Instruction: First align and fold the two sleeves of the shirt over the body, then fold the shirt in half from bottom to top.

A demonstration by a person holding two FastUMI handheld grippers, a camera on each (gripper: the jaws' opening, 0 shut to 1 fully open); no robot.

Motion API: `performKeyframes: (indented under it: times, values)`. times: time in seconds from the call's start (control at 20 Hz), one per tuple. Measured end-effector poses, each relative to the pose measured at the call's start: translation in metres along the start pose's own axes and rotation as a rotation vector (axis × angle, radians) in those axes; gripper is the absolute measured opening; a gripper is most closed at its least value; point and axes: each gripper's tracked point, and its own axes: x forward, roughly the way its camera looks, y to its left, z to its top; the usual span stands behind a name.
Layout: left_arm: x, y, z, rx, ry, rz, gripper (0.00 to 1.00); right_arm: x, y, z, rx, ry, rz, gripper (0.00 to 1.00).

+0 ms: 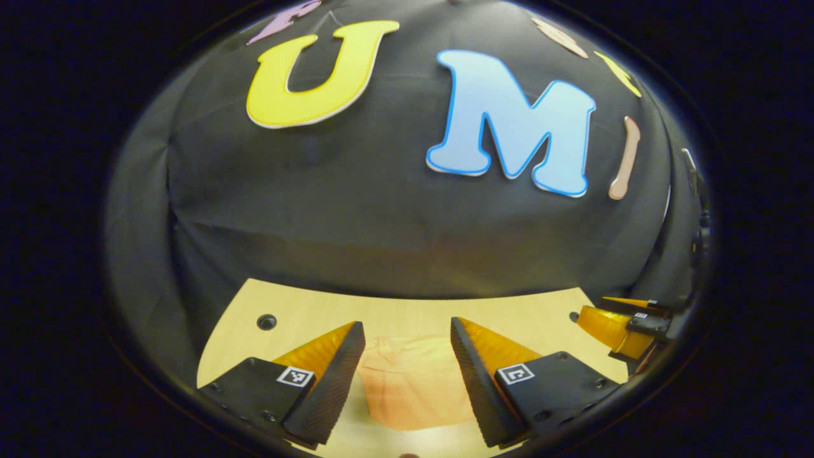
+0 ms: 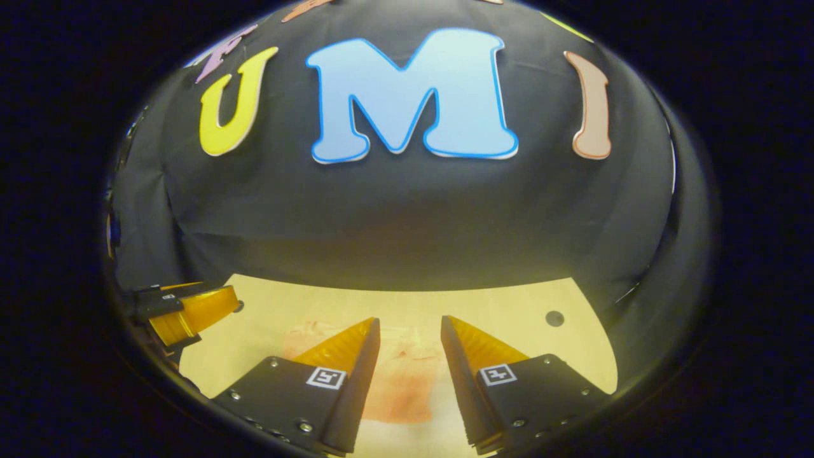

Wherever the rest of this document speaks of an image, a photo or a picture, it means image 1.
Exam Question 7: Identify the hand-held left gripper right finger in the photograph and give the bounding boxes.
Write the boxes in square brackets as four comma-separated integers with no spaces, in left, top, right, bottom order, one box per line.
[450,317,623,449]

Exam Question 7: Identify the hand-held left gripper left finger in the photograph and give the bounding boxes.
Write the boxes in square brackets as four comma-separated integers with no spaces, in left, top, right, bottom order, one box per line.
[197,321,367,449]

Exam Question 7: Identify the orange T-shirt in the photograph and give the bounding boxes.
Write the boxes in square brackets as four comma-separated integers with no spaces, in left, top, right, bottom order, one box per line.
[356,335,478,432]

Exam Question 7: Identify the black backdrop cloth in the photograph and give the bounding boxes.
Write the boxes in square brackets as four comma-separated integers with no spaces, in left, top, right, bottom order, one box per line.
[105,0,710,389]

